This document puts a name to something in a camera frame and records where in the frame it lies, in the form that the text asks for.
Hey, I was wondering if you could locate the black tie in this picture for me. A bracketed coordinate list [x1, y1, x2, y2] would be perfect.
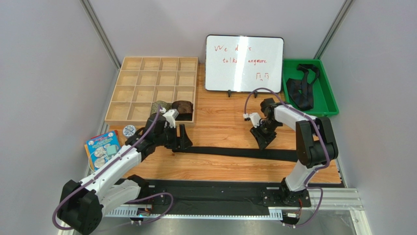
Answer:
[172, 146, 298, 163]

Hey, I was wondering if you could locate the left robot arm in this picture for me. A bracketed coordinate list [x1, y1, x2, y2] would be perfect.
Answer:
[52, 109, 192, 235]

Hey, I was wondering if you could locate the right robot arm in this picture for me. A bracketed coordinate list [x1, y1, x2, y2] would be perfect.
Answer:
[243, 98, 338, 205]

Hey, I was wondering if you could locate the green patterned rolled tie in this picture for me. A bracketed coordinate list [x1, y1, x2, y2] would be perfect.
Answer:
[150, 100, 172, 115]

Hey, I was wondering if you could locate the brown red rolled tie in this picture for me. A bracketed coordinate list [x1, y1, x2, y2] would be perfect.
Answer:
[171, 100, 193, 121]

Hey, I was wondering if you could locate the dark striped tie in bin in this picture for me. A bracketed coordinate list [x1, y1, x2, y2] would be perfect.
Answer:
[286, 64, 321, 111]

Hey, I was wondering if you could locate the wooden compartment organizer box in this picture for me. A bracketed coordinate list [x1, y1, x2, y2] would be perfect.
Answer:
[105, 56, 199, 126]

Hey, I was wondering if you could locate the green plastic bin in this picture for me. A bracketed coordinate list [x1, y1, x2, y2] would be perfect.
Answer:
[282, 59, 339, 117]

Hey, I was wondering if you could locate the white whiteboard with red writing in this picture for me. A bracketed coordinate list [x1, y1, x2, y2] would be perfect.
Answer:
[205, 35, 284, 93]

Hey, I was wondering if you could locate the blue children's book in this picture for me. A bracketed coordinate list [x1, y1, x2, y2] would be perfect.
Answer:
[85, 130, 122, 172]

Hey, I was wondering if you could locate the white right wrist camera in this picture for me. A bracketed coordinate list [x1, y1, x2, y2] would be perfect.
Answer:
[243, 113, 262, 128]

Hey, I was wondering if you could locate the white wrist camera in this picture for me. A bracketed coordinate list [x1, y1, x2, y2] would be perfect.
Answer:
[162, 109, 179, 128]
[243, 113, 262, 128]

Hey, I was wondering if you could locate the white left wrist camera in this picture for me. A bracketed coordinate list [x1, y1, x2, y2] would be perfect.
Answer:
[162, 109, 179, 128]

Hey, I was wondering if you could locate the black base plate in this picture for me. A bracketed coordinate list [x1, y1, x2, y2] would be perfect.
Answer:
[138, 180, 314, 216]

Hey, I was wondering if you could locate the aluminium frame rail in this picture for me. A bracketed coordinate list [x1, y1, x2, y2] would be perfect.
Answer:
[58, 180, 371, 235]

